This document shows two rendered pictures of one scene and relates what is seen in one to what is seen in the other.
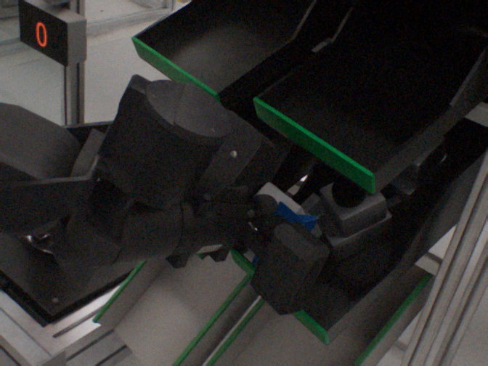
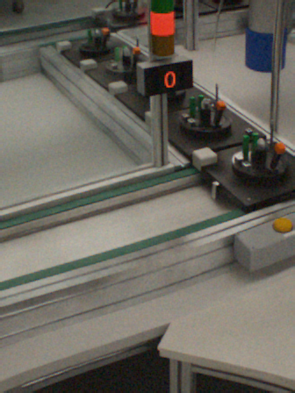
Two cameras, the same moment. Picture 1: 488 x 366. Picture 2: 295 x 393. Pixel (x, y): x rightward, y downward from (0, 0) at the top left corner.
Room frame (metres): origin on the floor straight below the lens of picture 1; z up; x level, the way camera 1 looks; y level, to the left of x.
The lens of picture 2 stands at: (0.30, 1.57, 1.76)
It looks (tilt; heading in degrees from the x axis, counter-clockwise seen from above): 32 degrees down; 300
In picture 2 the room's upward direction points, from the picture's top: 2 degrees counter-clockwise
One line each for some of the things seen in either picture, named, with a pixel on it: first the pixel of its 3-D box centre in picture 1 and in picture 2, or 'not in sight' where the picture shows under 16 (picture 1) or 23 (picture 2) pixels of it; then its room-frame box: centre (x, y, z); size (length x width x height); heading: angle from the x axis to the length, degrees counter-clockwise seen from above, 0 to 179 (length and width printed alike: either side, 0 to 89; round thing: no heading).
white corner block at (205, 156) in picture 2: not in sight; (205, 160); (0.88, 0.27, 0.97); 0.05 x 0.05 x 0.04; 55
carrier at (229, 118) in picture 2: not in sight; (205, 111); (0.95, 0.10, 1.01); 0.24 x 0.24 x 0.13; 55
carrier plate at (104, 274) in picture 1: (70, 238); (259, 172); (0.74, 0.25, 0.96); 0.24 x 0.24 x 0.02; 55
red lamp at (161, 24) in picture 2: not in sight; (162, 22); (0.95, 0.34, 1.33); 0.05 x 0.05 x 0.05
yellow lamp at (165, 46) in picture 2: not in sight; (162, 42); (0.95, 0.34, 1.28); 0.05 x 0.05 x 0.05
